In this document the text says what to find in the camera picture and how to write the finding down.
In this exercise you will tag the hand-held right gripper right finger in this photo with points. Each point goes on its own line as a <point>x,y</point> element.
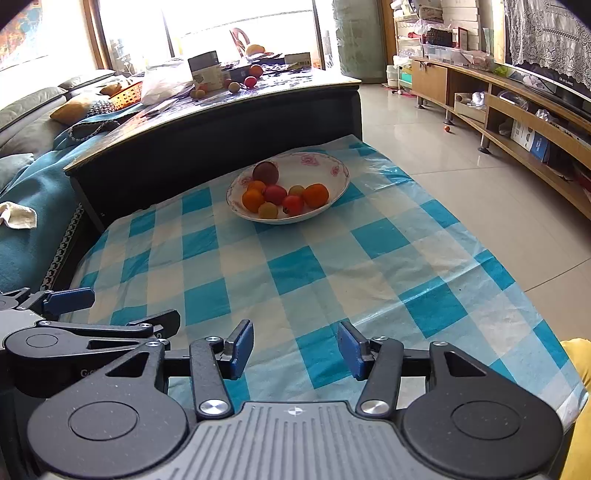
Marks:
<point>350,353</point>

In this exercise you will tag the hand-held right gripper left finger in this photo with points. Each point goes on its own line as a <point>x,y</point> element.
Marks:
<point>242,348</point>

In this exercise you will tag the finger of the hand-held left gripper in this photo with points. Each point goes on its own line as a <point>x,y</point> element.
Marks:
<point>69,300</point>
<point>157,323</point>

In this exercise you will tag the small yellow fruit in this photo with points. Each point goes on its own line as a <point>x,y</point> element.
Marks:
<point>296,189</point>
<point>268,211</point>

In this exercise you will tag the orange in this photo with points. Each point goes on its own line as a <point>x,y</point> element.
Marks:
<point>316,194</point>
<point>256,70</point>
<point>252,201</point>
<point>255,186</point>

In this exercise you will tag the red tomato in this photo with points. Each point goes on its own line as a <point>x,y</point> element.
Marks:
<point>275,194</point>
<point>250,82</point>
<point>293,205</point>

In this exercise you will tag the white floral plate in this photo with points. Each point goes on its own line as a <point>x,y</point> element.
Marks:
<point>332,177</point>

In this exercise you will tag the teal blanket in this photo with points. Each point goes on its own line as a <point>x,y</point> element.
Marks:
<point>32,258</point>

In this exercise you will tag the blue checkered tablecloth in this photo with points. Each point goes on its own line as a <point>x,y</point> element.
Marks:
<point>323,277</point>

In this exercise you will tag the white towel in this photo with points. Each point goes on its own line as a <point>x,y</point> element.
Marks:
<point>18,214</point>

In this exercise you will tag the dark red apple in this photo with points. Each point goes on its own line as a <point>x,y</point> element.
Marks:
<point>266,171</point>

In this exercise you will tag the yellow cushion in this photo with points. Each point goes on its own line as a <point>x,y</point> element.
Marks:
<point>74,110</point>

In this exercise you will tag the black coffee table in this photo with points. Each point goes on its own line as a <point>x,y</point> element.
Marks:
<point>207,138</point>

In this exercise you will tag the dark knitted bag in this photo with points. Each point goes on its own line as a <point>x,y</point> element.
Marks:
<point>99,110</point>

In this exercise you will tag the grey sofa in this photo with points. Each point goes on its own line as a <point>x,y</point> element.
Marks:
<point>27,106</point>

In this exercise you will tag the orange plastic basket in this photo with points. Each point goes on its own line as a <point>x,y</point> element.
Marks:
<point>127,94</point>

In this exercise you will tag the yellow clothing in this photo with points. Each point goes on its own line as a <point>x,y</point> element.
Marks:
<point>577,406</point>

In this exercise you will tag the small tan fruit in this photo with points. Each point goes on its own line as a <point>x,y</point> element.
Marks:
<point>234,86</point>
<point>199,93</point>

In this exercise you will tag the white plastic bag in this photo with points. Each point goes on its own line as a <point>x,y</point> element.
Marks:
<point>164,85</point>

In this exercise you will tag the grey cardboard box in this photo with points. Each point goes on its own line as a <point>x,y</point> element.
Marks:
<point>205,69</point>

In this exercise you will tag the blue and white box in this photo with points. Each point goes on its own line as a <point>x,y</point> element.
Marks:
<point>531,138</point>

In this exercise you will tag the wooden tv cabinet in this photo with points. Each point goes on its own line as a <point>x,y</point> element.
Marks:
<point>508,120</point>

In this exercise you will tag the flat white box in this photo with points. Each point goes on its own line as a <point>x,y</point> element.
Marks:
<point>298,57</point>

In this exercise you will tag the wooden chair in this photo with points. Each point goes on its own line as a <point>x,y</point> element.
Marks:
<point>238,37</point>

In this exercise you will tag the clear plastic storage box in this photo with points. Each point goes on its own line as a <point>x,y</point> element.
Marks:
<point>452,54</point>

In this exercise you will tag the dark woven basket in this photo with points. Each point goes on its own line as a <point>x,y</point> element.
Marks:
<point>438,37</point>

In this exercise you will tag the flat screen television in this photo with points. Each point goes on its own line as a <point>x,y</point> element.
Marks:
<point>554,85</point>

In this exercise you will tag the white lace cover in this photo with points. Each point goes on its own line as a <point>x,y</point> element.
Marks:
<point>545,37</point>

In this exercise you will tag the wall painting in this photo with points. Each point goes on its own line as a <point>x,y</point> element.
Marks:
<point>21,41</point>

